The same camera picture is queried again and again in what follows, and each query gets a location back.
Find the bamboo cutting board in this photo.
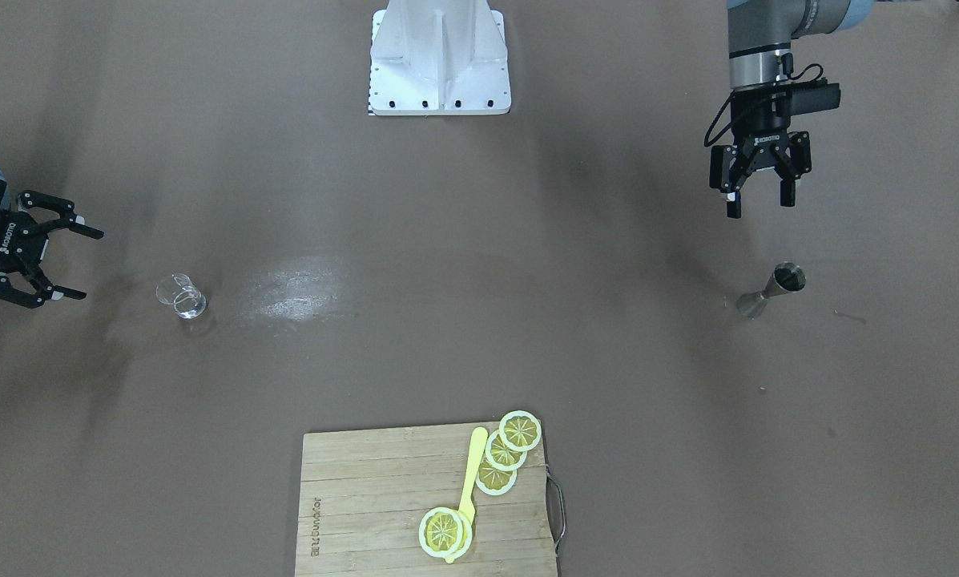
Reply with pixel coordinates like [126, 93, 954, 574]
[293, 423, 559, 576]

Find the clear glass measuring cup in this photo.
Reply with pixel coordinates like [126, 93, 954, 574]
[155, 273, 208, 319]

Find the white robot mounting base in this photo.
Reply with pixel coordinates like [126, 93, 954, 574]
[367, 1, 512, 116]

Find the lemon slice top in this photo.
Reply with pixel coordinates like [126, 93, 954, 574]
[498, 410, 542, 452]

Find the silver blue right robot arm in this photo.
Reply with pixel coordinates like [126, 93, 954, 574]
[0, 169, 104, 309]

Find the lemon slice front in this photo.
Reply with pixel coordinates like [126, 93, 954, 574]
[418, 506, 474, 563]

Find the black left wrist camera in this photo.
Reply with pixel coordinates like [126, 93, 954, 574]
[784, 78, 841, 116]

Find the lemon slice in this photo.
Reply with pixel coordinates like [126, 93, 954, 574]
[418, 506, 474, 563]
[498, 410, 542, 452]
[476, 460, 518, 496]
[484, 431, 528, 474]

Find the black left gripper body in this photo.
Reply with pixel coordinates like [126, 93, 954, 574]
[709, 87, 812, 191]

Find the steel double jigger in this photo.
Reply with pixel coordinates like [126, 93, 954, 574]
[735, 262, 806, 319]

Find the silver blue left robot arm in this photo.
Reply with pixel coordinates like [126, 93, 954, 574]
[703, 1, 874, 219]

